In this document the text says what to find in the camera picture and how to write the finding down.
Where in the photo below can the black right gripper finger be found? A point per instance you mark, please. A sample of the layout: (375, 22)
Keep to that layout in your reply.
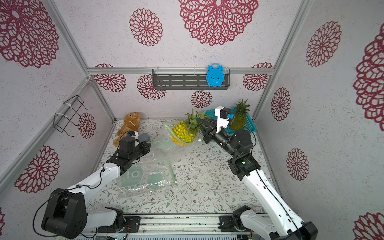
(203, 127)
(211, 124)

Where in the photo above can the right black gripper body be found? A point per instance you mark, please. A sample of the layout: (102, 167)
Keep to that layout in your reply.
(210, 132)

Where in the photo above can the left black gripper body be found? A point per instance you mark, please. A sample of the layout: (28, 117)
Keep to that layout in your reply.
(141, 150)

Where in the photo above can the yellow orange pineapple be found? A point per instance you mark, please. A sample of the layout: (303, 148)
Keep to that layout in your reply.
(186, 131)

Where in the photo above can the green pineapple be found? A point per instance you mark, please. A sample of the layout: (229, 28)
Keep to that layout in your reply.
(240, 116)

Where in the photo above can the clear zip-top bag green seal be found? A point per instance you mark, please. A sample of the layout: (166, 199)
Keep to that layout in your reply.
(145, 176)

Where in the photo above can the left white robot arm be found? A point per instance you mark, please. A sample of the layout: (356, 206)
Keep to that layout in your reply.
(66, 213)

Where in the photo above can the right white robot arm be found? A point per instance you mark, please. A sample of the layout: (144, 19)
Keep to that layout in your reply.
(258, 180)

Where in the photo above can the grey glasses case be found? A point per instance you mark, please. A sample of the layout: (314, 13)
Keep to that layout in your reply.
(144, 137)

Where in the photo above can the tan teddy bear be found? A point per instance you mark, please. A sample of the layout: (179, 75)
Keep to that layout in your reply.
(131, 124)

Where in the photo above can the teal plastic basket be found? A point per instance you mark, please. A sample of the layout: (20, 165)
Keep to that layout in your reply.
(249, 125)

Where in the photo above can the blue alarm clock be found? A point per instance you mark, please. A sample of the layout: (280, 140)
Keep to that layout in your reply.
(215, 75)

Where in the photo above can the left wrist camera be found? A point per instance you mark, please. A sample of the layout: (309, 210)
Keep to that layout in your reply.
(132, 134)

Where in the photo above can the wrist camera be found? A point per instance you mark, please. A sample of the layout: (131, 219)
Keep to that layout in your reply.
(132, 134)
(224, 116)

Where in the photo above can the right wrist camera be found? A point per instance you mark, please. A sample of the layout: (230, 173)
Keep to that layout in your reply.
(224, 116)

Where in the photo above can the grey wall shelf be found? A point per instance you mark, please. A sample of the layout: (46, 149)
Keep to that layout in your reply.
(192, 81)

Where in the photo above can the black wire wall rack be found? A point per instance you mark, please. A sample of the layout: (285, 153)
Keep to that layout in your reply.
(62, 120)

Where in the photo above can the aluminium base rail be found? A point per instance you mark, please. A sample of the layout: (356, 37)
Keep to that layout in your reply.
(178, 224)

